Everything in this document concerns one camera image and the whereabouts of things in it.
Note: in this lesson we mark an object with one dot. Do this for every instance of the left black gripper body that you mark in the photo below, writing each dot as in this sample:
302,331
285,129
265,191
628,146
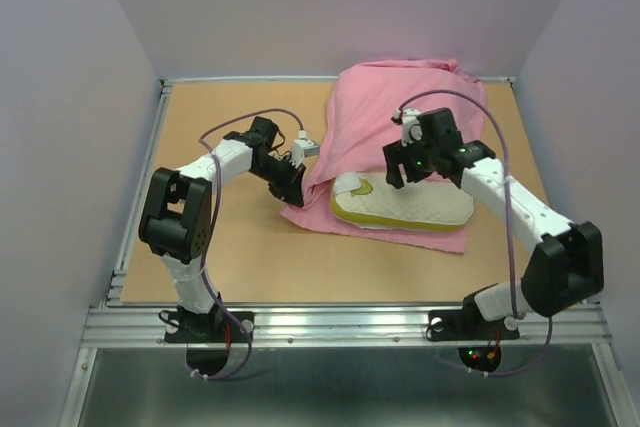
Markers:
278,174

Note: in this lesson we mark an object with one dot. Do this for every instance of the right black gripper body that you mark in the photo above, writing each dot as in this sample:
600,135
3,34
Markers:
416,159

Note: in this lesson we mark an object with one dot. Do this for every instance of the pink pillowcase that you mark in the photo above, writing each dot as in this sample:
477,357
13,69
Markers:
359,124

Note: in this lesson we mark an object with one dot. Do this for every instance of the cream pillow yellow edge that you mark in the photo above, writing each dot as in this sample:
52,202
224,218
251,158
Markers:
366,200

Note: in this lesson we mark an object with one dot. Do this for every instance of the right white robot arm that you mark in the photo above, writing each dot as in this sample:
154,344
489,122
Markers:
566,258

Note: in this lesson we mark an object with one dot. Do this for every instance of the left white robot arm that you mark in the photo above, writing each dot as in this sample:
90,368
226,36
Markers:
182,205

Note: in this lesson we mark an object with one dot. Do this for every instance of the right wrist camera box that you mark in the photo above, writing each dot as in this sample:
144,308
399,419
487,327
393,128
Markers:
407,119

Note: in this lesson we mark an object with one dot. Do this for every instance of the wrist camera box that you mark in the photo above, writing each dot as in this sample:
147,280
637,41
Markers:
302,148
407,119

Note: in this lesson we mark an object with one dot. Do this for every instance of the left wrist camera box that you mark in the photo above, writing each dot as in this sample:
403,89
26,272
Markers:
302,148

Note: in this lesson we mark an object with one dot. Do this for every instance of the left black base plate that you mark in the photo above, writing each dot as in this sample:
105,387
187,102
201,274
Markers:
184,327

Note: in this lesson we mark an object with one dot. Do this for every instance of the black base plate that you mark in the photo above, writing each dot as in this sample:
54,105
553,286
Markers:
184,327
448,325

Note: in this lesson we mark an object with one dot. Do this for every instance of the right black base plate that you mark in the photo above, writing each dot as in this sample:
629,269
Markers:
448,325

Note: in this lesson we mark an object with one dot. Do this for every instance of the aluminium front rail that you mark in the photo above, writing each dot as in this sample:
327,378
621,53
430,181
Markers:
311,326

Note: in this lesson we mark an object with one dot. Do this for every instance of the metal table frame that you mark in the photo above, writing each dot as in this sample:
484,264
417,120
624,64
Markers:
257,256

